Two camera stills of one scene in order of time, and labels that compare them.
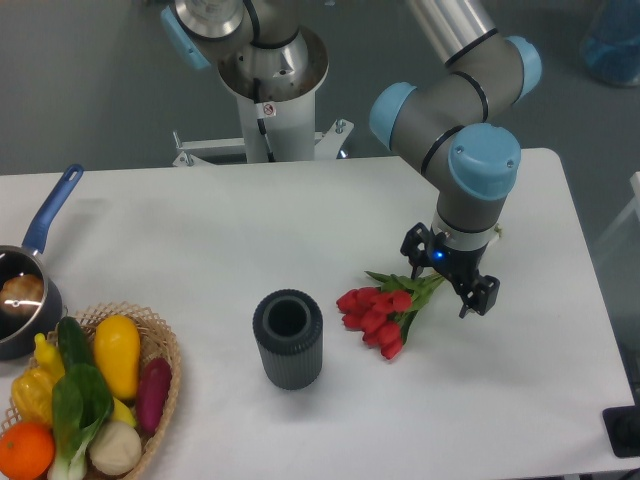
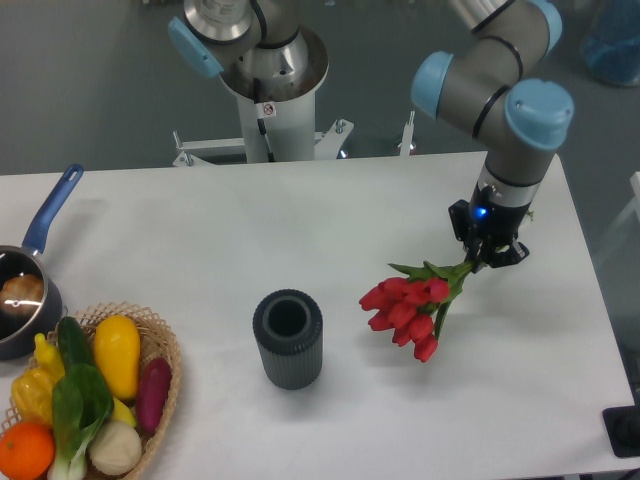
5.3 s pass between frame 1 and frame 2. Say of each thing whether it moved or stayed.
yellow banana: stayed
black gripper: moved
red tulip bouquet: moved
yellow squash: stayed
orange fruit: stayed
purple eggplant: stayed
